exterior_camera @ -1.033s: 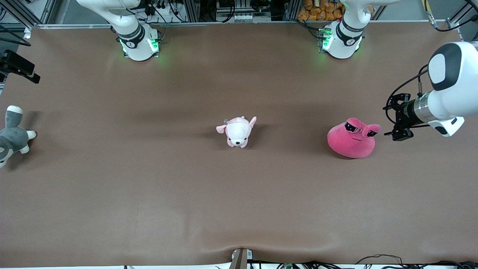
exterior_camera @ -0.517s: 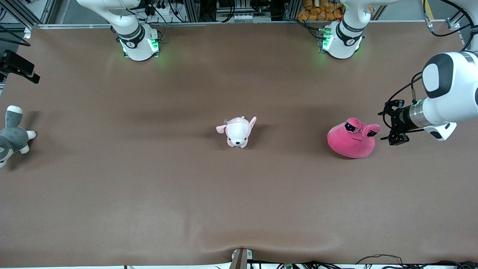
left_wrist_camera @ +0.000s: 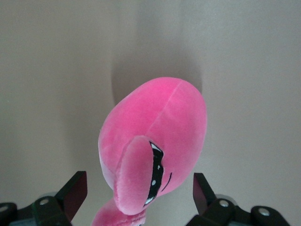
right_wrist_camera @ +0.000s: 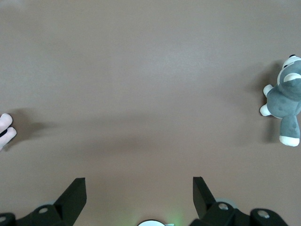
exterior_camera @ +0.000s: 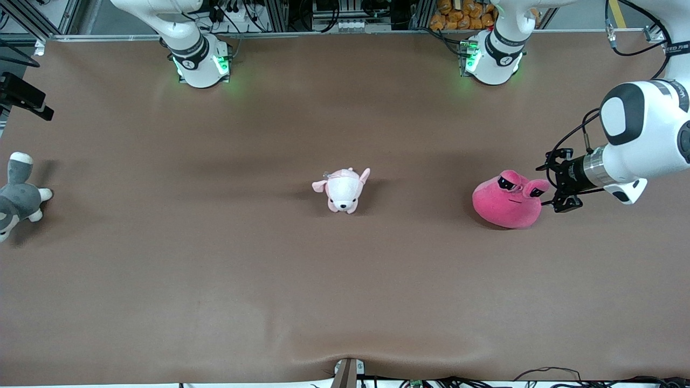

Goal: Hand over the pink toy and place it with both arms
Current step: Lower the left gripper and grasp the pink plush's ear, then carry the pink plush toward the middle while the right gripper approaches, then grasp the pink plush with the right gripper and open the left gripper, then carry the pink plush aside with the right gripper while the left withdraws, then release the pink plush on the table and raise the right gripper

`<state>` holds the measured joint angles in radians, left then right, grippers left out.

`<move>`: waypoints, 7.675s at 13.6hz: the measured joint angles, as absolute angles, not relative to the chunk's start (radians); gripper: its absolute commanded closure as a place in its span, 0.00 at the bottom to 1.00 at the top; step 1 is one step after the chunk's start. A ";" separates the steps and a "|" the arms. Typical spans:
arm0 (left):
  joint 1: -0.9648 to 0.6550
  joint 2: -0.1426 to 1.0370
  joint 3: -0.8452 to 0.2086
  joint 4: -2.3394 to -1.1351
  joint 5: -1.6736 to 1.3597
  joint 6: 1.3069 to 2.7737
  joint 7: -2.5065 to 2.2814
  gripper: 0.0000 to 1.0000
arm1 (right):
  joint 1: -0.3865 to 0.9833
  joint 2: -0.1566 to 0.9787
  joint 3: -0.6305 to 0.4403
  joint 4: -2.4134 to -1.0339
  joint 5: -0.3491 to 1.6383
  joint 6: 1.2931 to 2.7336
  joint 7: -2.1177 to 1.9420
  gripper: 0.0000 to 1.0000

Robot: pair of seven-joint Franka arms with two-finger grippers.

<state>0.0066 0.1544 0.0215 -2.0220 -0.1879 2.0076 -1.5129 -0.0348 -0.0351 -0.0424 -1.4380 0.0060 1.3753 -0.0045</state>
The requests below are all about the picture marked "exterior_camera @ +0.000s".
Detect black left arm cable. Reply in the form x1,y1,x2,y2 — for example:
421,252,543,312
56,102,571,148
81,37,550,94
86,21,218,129
605,0,672,79

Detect white power strip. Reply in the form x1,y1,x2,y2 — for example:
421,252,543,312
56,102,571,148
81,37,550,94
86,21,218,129
337,19,392,33

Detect brown camera mount post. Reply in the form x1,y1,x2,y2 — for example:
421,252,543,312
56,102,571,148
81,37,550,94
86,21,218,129
330,357,365,388

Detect aluminium frame posts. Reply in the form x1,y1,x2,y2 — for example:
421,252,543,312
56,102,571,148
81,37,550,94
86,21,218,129
0,0,81,39

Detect black floor cable bundle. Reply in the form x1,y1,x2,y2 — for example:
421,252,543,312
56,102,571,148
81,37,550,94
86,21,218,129
512,366,690,388

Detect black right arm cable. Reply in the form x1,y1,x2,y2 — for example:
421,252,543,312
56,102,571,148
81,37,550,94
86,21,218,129
0,40,41,68

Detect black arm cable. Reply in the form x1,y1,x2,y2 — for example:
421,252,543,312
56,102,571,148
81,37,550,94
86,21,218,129
605,0,672,79
0,40,41,68

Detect grey white husky plush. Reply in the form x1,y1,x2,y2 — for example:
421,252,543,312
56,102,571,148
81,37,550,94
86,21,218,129
0,152,54,243

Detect white pink dog plush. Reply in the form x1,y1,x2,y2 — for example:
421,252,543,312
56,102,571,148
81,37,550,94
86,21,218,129
312,168,371,214

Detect thin black left gripper cable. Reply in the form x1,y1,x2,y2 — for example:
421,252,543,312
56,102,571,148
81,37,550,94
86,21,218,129
546,108,602,190

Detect pink blob plush toy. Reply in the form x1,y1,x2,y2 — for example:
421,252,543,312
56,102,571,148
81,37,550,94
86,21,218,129
472,170,551,230

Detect aluminium table edge rail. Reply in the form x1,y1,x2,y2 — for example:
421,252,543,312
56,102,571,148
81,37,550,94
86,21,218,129
46,30,647,42

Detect brown table cover mat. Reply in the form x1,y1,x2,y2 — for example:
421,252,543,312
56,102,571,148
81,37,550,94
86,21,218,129
0,32,690,386

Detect orange packaged snacks pile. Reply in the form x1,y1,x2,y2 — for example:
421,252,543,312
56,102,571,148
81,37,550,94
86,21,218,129
430,0,498,31

